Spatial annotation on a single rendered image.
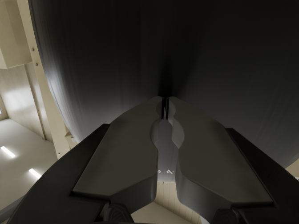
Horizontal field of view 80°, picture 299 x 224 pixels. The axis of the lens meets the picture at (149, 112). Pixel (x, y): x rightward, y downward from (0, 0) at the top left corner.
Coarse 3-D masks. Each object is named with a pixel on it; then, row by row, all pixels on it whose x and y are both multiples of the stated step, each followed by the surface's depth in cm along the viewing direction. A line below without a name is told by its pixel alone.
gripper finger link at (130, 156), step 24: (120, 120) 9; (144, 120) 9; (120, 144) 8; (144, 144) 8; (96, 168) 7; (120, 168) 7; (144, 168) 7; (96, 192) 6; (120, 192) 6; (144, 192) 6
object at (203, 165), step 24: (168, 120) 12; (192, 120) 9; (216, 120) 9; (192, 144) 8; (216, 144) 8; (192, 168) 7; (216, 168) 7; (240, 168) 7; (192, 192) 6; (216, 192) 6; (240, 192) 6; (264, 192) 6
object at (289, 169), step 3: (294, 162) 40; (297, 162) 40; (291, 165) 40; (294, 165) 40; (297, 165) 40; (285, 168) 40; (288, 168) 40; (291, 168) 40; (294, 168) 40; (297, 168) 40; (288, 171) 41; (291, 171) 41; (294, 171) 41; (297, 171) 41; (291, 174) 41; (294, 174) 41; (297, 174) 41
